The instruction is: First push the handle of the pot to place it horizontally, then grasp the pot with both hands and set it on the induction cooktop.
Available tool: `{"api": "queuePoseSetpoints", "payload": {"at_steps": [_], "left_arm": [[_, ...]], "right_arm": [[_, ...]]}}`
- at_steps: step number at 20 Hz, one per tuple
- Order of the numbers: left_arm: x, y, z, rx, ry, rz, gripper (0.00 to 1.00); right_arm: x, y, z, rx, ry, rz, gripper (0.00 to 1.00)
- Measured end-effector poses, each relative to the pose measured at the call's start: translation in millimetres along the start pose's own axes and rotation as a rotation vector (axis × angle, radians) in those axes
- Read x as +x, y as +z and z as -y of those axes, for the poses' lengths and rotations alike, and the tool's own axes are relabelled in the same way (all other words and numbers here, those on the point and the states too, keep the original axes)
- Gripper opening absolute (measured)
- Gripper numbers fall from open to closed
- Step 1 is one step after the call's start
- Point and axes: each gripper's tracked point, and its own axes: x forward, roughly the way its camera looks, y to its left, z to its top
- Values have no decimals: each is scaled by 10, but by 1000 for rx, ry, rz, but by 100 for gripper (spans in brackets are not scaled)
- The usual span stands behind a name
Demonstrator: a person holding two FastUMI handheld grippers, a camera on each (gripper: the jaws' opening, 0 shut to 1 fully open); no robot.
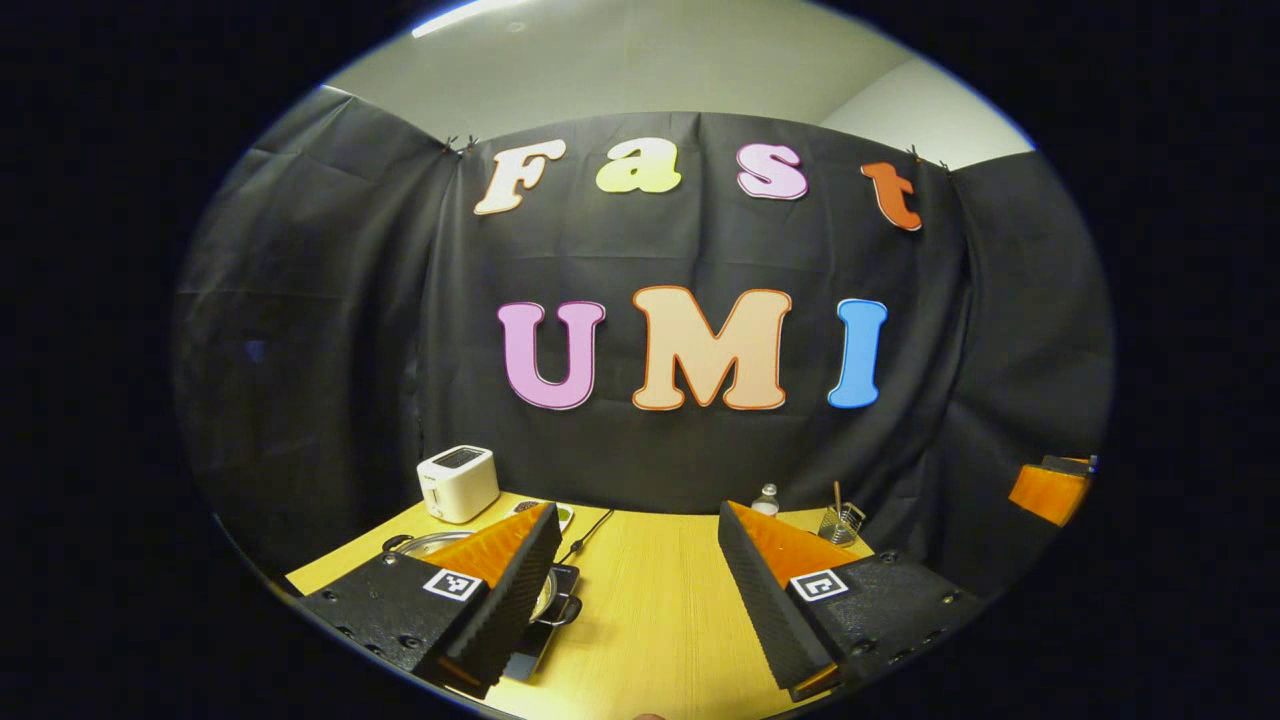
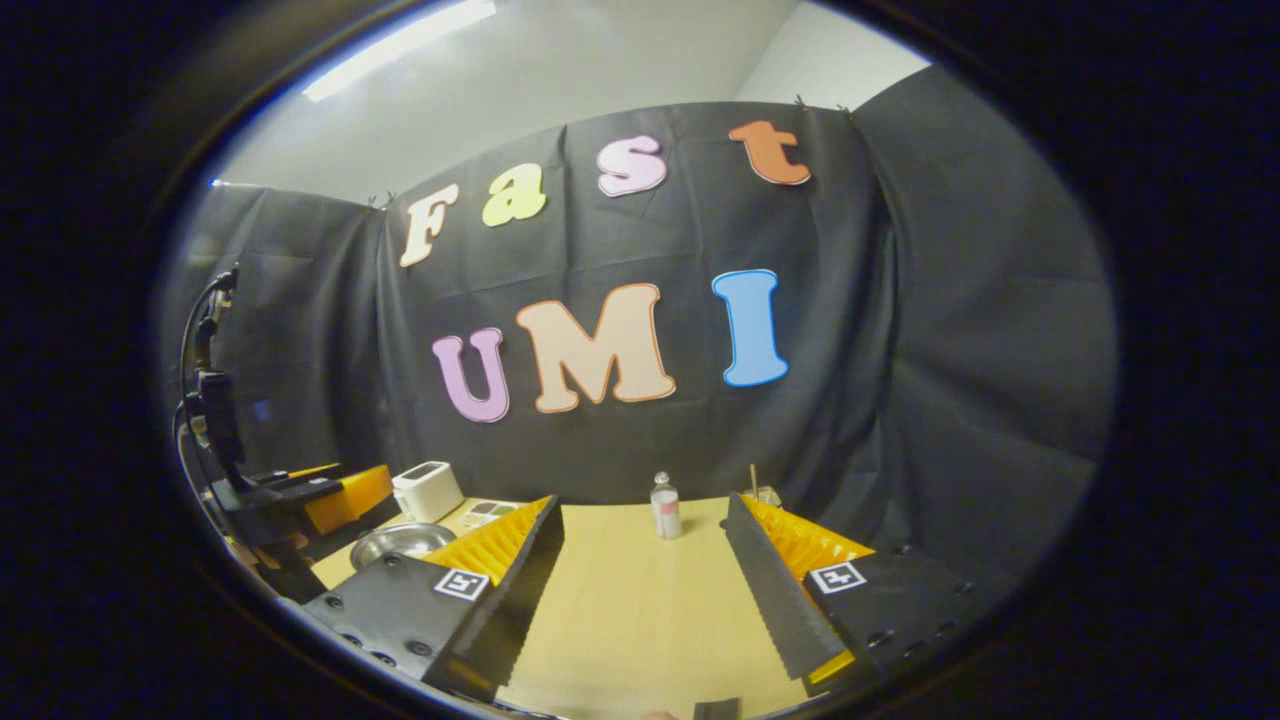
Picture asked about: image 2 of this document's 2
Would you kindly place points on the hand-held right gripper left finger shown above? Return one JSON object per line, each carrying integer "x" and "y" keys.
{"x": 515, "y": 600}

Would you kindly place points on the white divided dish of beans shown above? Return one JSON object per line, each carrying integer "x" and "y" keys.
{"x": 488, "y": 513}

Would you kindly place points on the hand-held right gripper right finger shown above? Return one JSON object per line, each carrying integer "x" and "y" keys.
{"x": 780, "y": 600}

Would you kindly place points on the clear bottle with red label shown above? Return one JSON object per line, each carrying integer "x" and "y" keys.
{"x": 666, "y": 515}

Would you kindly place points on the white toaster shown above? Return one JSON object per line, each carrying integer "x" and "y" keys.
{"x": 428, "y": 490}

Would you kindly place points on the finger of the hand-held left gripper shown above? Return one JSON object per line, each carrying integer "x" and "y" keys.
{"x": 350, "y": 500}

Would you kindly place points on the glass jar with wooden stick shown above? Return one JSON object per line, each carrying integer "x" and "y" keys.
{"x": 765, "y": 495}

